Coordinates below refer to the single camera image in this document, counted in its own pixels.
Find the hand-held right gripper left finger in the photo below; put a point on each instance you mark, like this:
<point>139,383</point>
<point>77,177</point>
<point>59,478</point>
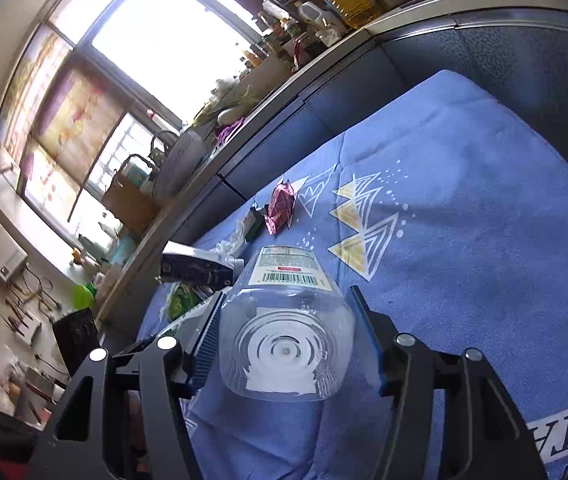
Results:
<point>206,345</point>

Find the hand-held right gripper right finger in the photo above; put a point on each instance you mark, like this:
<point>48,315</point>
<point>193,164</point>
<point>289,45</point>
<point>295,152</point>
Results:
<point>371,325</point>

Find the green snack packet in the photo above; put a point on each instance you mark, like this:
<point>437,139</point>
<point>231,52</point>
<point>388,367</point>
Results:
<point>181,302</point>

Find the clear plastic bottle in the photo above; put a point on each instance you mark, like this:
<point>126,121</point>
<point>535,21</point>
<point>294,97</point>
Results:
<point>284,350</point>

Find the black drink carton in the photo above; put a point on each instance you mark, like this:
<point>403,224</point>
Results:
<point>189,267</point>

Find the white plastic wrapper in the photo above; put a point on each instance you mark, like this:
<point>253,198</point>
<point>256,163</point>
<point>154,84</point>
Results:
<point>231,247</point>

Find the dark green small packet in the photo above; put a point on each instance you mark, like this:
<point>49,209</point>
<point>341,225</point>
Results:
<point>255,222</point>

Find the pink foil wrapper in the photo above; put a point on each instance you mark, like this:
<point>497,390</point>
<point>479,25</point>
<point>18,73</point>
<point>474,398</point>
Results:
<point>279,205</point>

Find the lime green plastic item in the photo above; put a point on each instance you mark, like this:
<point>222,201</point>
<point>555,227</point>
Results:
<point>84,296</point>

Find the cardboard box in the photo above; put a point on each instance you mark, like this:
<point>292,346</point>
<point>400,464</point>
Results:
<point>129,205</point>

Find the blue printed cloth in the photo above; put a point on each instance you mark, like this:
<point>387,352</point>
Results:
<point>464,200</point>

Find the white round appliance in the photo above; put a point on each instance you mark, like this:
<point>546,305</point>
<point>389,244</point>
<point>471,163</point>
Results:
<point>179,160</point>

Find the row of condiment bottles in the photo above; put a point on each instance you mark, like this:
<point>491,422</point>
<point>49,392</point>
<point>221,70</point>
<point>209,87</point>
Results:
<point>276,35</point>

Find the white plastic jug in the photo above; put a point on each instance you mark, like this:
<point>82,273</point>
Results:
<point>321,22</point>

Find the window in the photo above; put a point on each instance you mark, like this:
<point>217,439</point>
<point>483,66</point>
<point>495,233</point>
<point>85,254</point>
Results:
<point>164,40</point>

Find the large cooking oil bottle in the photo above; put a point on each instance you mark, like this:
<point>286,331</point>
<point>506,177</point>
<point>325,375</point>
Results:
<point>349,2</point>

